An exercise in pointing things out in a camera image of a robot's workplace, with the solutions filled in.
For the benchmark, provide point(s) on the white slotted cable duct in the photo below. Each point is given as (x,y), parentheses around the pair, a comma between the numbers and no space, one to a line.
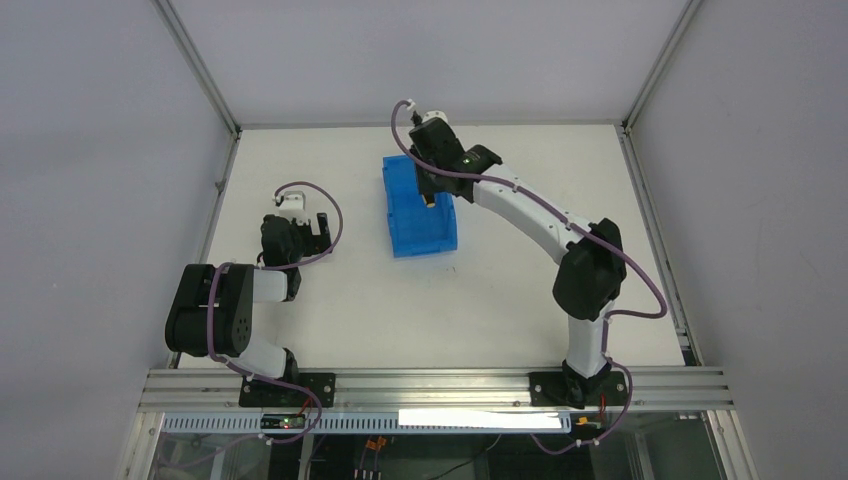
(405,421)

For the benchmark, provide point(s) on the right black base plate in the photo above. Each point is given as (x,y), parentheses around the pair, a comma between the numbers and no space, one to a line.
(551,389)

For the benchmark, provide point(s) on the blue plastic bin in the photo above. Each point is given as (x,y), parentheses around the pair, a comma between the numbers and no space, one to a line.
(416,229)

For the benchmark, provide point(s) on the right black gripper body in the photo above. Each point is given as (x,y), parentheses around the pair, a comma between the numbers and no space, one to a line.
(429,187)

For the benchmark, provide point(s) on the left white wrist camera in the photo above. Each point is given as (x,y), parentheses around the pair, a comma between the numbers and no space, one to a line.
(291,205)

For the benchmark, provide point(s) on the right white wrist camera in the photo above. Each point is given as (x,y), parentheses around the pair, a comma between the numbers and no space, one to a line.
(434,116)

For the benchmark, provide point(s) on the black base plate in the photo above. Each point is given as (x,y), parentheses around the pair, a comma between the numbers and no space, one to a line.
(551,389)
(260,394)

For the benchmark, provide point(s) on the aluminium front rail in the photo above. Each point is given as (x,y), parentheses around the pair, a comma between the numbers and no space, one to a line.
(652,389)

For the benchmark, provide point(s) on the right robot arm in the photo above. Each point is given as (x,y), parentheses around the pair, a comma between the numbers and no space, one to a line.
(590,272)

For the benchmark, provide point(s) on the black yellow screwdriver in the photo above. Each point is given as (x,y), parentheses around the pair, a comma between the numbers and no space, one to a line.
(429,200)

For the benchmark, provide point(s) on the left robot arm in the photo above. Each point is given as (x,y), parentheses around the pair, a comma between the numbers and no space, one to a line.
(212,311)

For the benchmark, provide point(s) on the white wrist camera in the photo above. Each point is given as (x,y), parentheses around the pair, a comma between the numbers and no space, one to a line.
(291,205)
(434,116)

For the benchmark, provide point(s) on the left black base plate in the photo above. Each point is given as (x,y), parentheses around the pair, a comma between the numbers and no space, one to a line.
(260,394)

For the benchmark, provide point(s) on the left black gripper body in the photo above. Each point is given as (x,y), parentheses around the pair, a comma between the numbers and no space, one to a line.
(313,237)

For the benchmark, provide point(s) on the green circuit board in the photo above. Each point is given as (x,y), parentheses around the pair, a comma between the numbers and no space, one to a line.
(283,422)

